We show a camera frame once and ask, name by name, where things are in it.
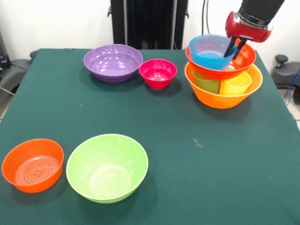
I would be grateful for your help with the purple bowl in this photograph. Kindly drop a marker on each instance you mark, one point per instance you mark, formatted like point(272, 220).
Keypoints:
point(112, 63)

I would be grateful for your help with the yellow cup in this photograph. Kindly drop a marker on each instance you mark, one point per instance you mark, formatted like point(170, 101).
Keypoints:
point(234, 87)

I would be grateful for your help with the green bowl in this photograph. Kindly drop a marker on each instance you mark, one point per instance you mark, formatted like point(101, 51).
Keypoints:
point(105, 173)

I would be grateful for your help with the pink bowl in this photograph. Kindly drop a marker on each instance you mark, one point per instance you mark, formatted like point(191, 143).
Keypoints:
point(157, 75)

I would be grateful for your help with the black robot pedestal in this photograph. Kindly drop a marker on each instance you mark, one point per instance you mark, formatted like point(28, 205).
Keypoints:
point(150, 23)

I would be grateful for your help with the green cup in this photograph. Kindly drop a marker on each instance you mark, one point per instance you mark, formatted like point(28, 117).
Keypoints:
point(206, 85)

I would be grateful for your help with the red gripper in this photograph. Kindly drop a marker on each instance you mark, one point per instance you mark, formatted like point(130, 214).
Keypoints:
point(248, 31)

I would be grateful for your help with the small orange bowl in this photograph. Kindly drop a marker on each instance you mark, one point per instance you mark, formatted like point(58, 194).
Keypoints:
point(32, 168)

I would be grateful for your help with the large orange bowl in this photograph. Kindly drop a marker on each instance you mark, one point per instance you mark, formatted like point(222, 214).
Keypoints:
point(225, 102)

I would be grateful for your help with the dark green table cloth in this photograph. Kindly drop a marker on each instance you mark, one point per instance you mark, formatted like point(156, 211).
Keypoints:
point(145, 122)

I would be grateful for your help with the wide red bowl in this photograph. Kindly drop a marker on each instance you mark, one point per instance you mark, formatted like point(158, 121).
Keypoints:
point(215, 73)

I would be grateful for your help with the blue bowl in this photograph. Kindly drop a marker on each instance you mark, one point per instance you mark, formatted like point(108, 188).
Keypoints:
point(208, 61)

